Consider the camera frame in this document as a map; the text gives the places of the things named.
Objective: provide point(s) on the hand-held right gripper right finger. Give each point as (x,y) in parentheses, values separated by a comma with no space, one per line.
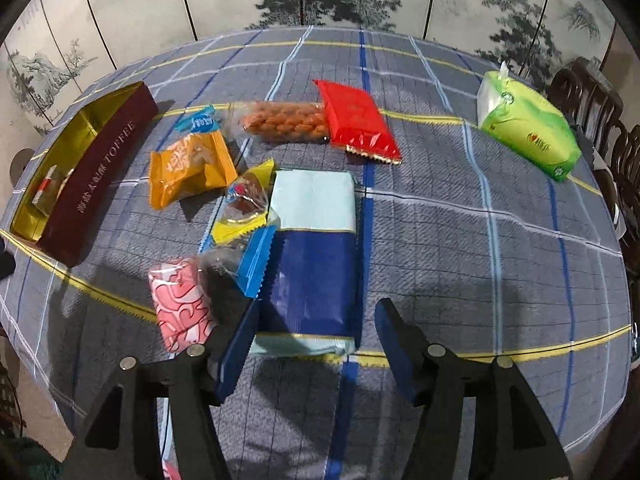
(395,345)

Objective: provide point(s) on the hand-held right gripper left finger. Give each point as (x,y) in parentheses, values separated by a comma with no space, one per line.
(240,345)

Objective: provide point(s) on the pink patterned snack packet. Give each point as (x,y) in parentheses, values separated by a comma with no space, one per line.
(180,305)

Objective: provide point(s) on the large blue and teal packet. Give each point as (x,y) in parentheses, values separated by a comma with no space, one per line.
(315,270)

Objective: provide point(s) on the orange snack packet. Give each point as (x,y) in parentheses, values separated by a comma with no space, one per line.
(190,170)

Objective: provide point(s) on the maroon tin box gold inside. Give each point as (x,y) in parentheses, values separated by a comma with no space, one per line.
(90,195)

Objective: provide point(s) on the light blue candy packet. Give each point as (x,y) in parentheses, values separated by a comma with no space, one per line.
(200,121)

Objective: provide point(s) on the clear bag of peanuts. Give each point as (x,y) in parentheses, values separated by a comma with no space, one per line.
(280,121)

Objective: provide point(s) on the blue clear snack packet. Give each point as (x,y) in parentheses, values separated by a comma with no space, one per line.
(255,265)

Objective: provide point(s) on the grey plaid tablecloth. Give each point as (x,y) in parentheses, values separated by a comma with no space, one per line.
(450,235)

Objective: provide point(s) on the yellow clear candy packet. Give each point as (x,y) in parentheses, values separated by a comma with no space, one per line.
(240,200)

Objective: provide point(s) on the red label clear snack packet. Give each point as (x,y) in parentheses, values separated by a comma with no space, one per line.
(45,190)

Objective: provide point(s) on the green tissue pack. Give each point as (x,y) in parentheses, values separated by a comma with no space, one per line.
(525,125)

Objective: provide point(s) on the dark wooden chair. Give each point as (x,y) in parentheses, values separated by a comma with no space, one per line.
(627,180)
(585,90)

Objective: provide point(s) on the round grey stone disc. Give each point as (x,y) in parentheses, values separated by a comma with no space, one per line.
(22,160)

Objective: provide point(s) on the painted folding screen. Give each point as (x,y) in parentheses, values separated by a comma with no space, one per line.
(200,0)

